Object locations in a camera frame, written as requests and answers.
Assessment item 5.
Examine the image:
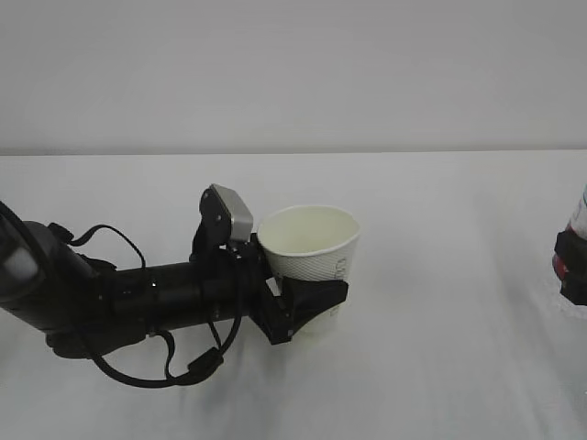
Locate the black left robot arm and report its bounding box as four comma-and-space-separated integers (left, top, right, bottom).
1, 189, 349, 359

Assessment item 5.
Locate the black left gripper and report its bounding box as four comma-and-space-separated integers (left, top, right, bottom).
230, 233, 349, 345

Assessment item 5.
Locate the clear Nongfu Spring water bottle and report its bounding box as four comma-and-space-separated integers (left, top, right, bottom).
552, 188, 586, 281

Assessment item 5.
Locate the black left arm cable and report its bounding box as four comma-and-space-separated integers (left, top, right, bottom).
72, 224, 244, 390

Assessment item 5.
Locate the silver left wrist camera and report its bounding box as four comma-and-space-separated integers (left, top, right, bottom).
190, 183, 254, 262

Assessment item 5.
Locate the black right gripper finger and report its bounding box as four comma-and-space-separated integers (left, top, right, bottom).
554, 231, 586, 304

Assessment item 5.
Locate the white paper coffee cup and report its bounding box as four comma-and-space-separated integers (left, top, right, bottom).
257, 204, 361, 340

